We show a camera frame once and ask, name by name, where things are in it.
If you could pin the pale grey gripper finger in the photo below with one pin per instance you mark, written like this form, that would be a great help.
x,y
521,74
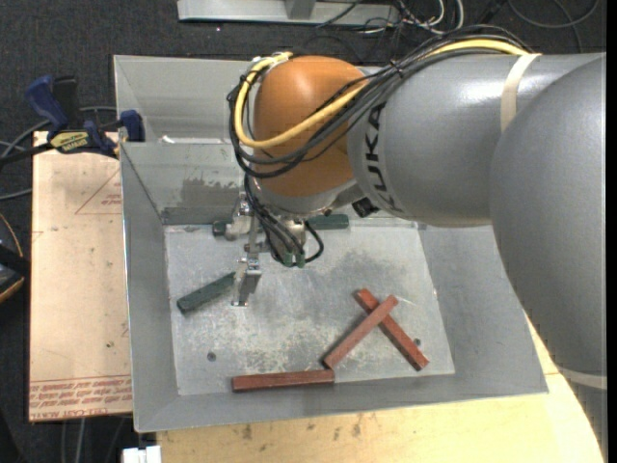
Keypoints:
x,y
253,282
238,287

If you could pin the dark green flat block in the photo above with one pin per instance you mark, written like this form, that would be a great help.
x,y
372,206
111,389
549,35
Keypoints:
x,y
205,293
221,228
330,221

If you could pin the grey metal bin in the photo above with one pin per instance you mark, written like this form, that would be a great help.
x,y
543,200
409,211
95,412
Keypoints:
x,y
289,326

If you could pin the red-brown flat block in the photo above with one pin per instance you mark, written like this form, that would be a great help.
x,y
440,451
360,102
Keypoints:
x,y
361,331
282,380
405,343

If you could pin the brown cardboard board, red print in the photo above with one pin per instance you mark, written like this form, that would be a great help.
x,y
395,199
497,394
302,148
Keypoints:
x,y
77,278

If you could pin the black cylinder on white bracket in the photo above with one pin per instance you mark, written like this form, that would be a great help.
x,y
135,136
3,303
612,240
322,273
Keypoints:
x,y
364,206

